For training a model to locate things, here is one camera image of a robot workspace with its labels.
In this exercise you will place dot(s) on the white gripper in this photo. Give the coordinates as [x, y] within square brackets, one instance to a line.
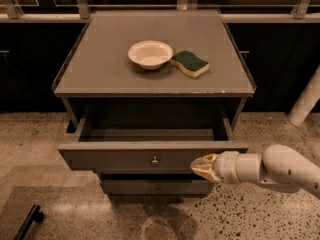
[226, 167]

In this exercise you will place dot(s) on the grey top drawer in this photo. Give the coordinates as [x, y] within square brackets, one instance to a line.
[108, 150]

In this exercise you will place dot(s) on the grey drawer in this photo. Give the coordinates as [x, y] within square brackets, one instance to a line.
[108, 150]
[157, 187]

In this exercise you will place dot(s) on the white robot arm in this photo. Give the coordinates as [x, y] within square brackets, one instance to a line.
[279, 168]

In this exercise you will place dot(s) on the grey drawer cabinet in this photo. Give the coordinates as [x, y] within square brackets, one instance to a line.
[100, 77]

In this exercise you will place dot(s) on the grey bottom drawer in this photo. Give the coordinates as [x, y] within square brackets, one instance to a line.
[157, 187]

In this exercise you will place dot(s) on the round floor drain cover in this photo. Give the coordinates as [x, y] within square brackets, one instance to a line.
[155, 228]

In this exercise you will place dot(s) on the green yellow sponge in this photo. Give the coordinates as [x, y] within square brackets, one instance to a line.
[189, 64]

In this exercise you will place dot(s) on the white bowl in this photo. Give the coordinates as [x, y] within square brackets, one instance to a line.
[150, 55]

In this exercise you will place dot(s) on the white pole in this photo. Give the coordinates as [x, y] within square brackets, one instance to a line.
[306, 101]

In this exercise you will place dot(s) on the metal railing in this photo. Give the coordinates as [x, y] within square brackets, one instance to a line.
[231, 11]

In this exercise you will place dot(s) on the black bar handle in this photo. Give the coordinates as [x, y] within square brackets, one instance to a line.
[34, 215]

